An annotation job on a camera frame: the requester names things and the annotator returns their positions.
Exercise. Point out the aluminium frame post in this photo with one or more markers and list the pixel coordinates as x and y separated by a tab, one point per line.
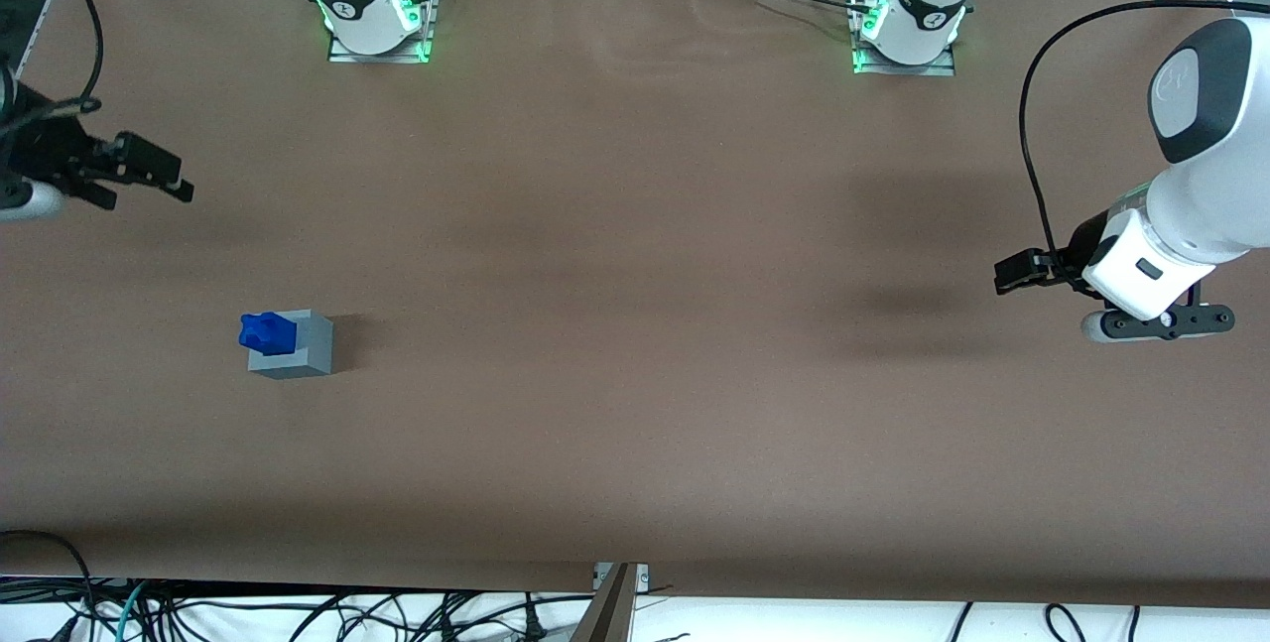
613	607

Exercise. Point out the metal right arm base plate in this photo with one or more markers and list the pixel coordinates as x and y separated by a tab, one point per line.
342	54

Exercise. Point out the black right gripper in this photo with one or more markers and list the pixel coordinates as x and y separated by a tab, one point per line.
45	148

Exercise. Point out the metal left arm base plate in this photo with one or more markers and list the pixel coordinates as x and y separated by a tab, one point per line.
943	68

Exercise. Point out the large table cover sheet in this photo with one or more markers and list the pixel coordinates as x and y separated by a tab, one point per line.
635	324

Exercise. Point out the blue plastic insert part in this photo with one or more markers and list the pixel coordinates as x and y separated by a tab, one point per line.
268	332

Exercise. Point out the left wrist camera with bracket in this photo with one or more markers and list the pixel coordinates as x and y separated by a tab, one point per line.
1141	323

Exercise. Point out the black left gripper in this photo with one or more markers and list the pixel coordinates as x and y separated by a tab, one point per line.
1075	250

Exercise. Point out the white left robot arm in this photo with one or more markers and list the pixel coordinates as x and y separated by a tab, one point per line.
1220	186

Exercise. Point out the gray cube base block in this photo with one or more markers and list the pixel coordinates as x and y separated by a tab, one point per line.
313	344

